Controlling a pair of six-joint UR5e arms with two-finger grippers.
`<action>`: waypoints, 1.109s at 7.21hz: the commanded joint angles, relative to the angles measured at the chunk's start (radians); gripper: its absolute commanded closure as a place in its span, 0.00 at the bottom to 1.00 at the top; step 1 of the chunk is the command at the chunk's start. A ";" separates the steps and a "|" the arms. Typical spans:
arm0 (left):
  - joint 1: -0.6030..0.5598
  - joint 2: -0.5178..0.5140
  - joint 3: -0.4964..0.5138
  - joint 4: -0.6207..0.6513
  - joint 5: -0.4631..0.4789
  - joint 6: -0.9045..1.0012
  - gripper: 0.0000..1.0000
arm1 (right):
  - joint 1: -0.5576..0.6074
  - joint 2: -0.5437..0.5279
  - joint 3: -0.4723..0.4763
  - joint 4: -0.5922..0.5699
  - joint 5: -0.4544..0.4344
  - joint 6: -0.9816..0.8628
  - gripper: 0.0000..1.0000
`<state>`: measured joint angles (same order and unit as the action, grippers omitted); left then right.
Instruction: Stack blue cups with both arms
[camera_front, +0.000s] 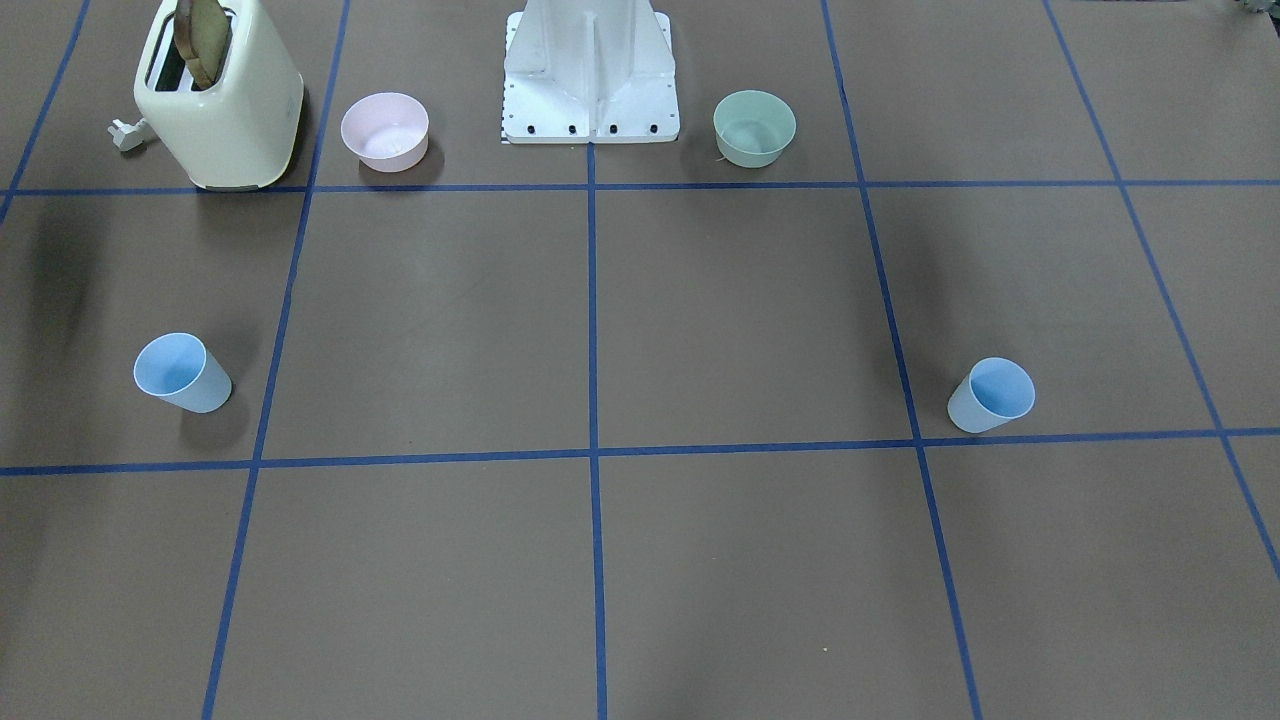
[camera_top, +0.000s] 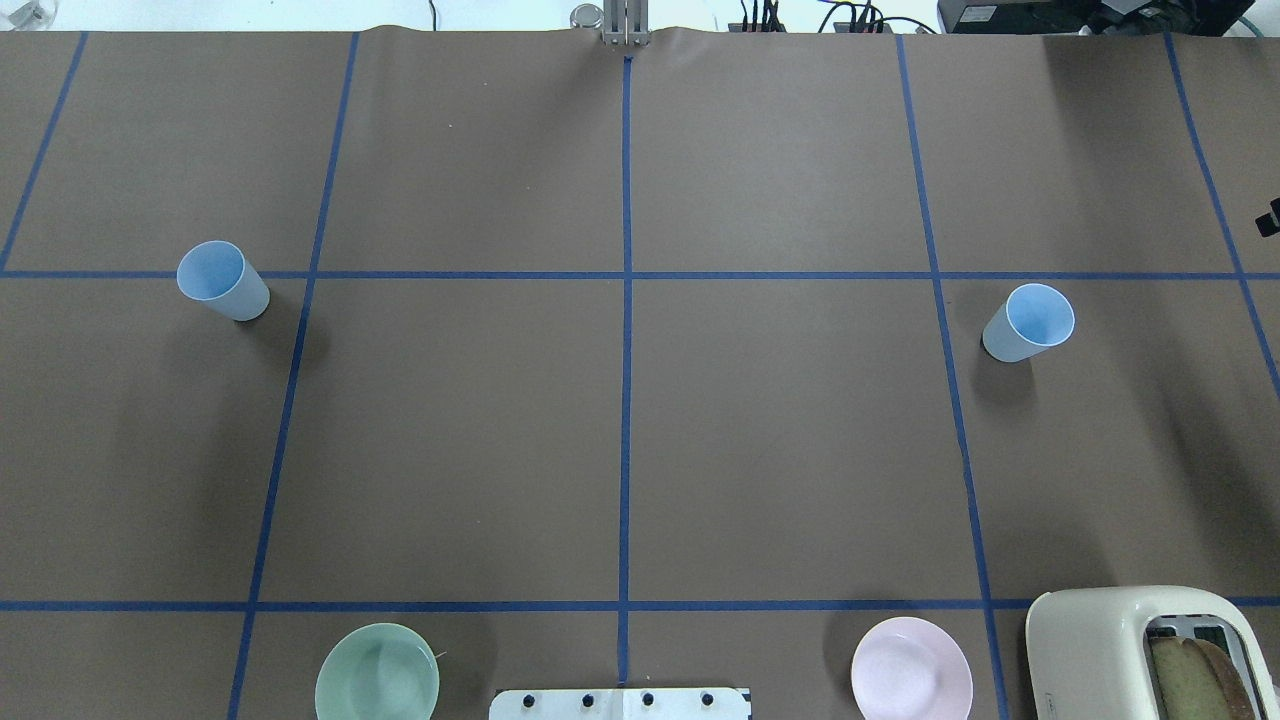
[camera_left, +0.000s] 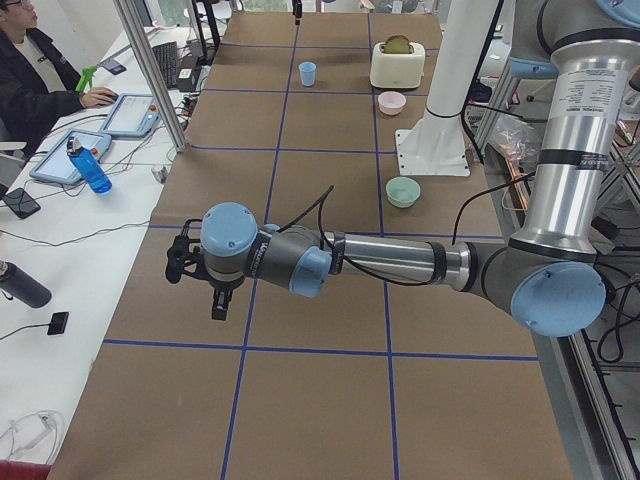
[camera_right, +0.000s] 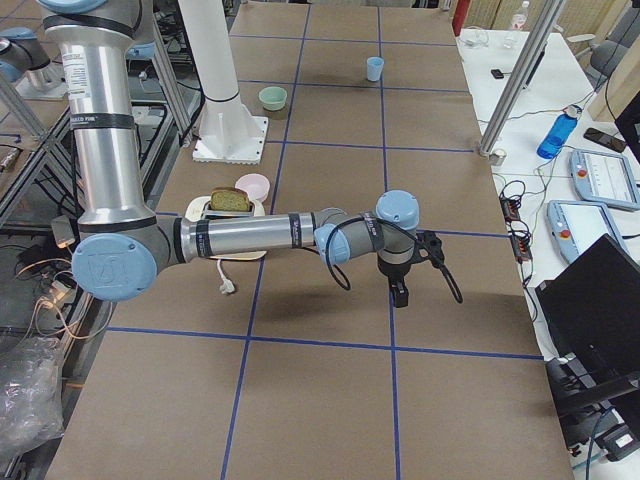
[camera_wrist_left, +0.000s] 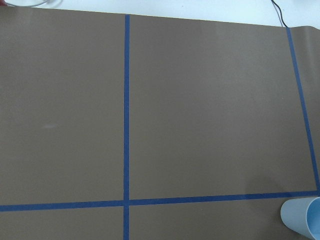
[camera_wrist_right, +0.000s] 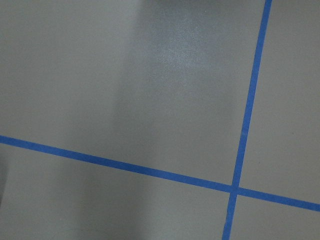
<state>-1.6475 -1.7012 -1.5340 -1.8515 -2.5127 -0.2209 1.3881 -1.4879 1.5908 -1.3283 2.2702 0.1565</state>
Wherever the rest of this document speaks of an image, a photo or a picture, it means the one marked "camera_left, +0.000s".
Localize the blue cup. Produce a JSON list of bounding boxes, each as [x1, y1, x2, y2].
[[298, 61, 317, 87]]

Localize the cream toaster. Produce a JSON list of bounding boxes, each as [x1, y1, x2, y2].
[[369, 42, 426, 89]]

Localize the small black square pad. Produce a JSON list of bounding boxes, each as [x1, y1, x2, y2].
[[47, 311, 69, 336]]

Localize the dark grey thermos bottle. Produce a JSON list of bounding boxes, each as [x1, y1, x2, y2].
[[1, 261, 52, 308]]

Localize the green bowl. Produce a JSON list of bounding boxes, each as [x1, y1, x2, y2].
[[385, 176, 421, 208]]

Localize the near teach pendant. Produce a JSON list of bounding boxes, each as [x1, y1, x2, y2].
[[28, 128, 113, 189]]

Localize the bread slice in toaster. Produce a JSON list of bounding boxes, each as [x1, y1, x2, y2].
[[381, 35, 412, 54]]

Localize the aluminium frame post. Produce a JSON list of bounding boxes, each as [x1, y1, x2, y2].
[[113, 0, 187, 153]]

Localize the blue water bottle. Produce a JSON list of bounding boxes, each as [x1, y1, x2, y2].
[[66, 136, 112, 194]]

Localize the far teach pendant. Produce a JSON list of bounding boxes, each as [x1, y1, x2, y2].
[[100, 93, 159, 138]]

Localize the clear plastic bag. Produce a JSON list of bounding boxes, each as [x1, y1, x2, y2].
[[489, 114, 542, 173]]

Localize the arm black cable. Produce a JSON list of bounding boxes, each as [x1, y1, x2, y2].
[[277, 169, 539, 288]]

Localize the black smartphone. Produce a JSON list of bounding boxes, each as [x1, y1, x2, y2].
[[2, 188, 41, 219]]

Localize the teach pendant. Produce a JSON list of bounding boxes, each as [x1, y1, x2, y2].
[[100, 93, 159, 138], [28, 128, 113, 189]]

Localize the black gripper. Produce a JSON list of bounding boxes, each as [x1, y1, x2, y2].
[[208, 277, 242, 320], [292, 0, 302, 19]]

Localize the black keyboard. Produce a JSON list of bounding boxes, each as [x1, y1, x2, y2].
[[151, 41, 179, 89]]

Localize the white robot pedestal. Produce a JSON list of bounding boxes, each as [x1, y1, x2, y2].
[[395, 0, 502, 177]]

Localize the pink bowl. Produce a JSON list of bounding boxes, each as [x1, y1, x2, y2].
[[377, 91, 406, 116]]

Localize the seated person black jacket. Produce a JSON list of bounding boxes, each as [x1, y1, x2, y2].
[[1, 1, 118, 158]]

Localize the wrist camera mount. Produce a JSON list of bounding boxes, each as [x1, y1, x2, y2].
[[165, 218, 208, 284]]

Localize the green plastic clamp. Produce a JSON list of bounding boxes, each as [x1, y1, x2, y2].
[[75, 65, 99, 93]]

